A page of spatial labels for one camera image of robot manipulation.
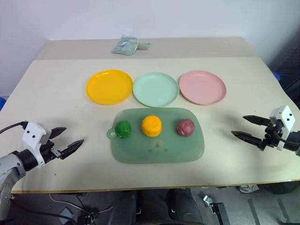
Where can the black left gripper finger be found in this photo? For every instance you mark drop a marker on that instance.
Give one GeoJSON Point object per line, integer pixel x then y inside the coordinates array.
{"type": "Point", "coordinates": [57, 131]}
{"type": "Point", "coordinates": [73, 147]}

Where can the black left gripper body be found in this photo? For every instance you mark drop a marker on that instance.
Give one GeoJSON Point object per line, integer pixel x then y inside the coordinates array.
{"type": "Point", "coordinates": [49, 150]}

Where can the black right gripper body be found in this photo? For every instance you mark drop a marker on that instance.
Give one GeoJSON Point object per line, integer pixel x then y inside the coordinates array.
{"type": "Point", "coordinates": [270, 136]}

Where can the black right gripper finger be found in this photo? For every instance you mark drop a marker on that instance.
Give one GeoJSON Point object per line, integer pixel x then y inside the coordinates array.
{"type": "Point", "coordinates": [256, 120]}
{"type": "Point", "coordinates": [247, 137]}

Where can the green ball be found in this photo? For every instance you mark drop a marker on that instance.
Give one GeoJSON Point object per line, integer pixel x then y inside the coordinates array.
{"type": "Point", "coordinates": [123, 129]}

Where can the dark red ball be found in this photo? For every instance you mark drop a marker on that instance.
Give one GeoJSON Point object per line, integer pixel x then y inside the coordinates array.
{"type": "Point", "coordinates": [185, 127]}

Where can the pink plate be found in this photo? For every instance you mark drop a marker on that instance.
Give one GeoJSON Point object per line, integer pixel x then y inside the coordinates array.
{"type": "Point", "coordinates": [202, 87]}

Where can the yellow plate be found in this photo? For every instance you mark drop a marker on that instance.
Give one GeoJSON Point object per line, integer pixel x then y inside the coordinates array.
{"type": "Point", "coordinates": [109, 86]}

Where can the orange ball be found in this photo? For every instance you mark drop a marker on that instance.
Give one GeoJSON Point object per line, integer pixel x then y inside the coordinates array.
{"type": "Point", "coordinates": [151, 125]}

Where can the light green plate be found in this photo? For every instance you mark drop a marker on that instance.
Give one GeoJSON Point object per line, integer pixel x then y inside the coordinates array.
{"type": "Point", "coordinates": [156, 89]}

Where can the grey sneaker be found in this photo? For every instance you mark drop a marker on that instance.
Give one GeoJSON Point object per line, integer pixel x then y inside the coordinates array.
{"type": "Point", "coordinates": [249, 188]}

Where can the black chair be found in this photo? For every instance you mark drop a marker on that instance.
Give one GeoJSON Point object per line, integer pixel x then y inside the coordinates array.
{"type": "Point", "coordinates": [287, 68]}

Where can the blue crate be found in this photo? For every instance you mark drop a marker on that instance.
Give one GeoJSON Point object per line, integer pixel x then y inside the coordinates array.
{"type": "Point", "coordinates": [2, 101]}

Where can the translucent green cutting board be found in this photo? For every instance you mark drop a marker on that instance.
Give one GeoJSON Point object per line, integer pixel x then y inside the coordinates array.
{"type": "Point", "coordinates": [161, 147]}

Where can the dark rounded robot legs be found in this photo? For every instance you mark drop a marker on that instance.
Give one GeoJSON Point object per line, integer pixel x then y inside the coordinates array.
{"type": "Point", "coordinates": [154, 206]}

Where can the clear bag of green items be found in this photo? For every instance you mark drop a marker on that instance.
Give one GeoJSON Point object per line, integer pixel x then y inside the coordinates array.
{"type": "Point", "coordinates": [127, 45]}

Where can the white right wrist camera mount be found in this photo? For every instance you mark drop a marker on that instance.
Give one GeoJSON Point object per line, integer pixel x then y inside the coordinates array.
{"type": "Point", "coordinates": [285, 122]}

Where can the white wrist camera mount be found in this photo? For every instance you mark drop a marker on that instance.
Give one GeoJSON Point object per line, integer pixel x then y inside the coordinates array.
{"type": "Point", "coordinates": [34, 136]}
{"type": "Point", "coordinates": [285, 122]}

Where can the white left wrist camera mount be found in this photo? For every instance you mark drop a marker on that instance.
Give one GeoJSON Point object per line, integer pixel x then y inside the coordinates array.
{"type": "Point", "coordinates": [34, 136]}

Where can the black table frame bracket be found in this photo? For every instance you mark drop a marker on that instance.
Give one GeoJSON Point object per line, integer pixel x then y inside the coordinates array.
{"type": "Point", "coordinates": [215, 207]}

